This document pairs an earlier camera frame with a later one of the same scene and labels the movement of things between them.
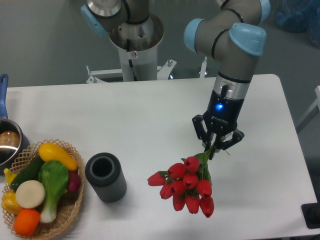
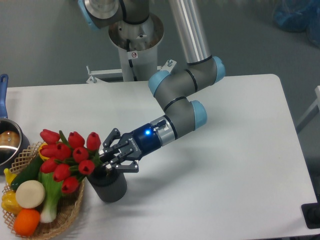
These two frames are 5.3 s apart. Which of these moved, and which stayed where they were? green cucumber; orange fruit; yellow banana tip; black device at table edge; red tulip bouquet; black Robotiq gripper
Moved: red tulip bouquet; black Robotiq gripper
Stayed: orange fruit; green cucumber; black device at table edge; yellow banana tip
